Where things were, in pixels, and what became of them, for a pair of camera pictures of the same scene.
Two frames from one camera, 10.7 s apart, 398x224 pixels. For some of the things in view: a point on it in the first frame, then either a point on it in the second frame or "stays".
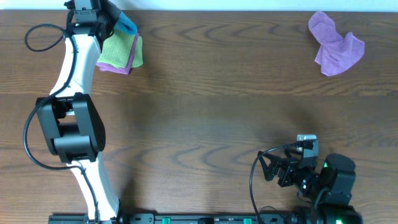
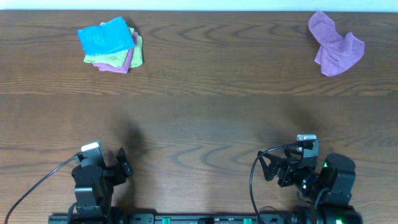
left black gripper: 106,15 -> 116,172
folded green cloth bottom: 138,58 stays
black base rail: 188,218 stays
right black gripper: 289,166 stays
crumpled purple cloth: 336,54 stays
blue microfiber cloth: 125,25 -> 109,38
